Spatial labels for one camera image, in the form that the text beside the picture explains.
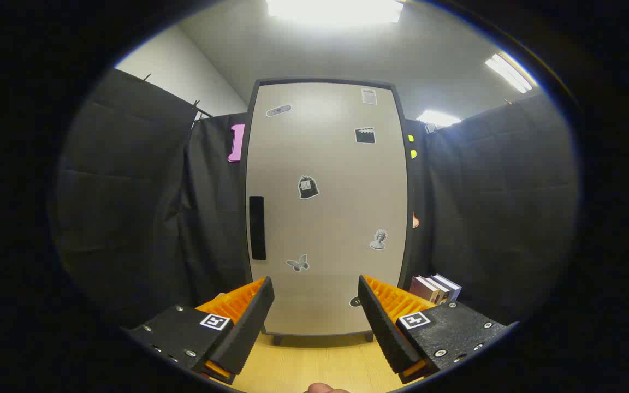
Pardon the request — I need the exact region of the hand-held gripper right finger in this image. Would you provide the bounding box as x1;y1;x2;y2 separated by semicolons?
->
357;275;513;385

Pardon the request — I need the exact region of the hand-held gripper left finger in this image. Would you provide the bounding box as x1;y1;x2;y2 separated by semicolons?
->
126;276;276;385

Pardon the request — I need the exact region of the black door handle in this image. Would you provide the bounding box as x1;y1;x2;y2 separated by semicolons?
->
249;195;267;261

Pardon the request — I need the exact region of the maroon book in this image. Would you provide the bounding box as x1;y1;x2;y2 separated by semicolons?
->
410;276;438;303

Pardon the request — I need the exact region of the grey book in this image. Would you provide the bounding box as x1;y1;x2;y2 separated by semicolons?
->
425;276;449;303

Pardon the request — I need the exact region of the black backdrop cloth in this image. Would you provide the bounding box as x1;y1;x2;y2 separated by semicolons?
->
55;68;580;331

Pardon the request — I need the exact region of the ceiling light panel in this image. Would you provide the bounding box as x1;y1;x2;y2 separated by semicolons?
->
484;52;539;94
417;109;461;127
265;0;405;25

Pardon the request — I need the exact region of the dark grey cabinet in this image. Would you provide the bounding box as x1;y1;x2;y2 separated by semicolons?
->
241;78;422;346

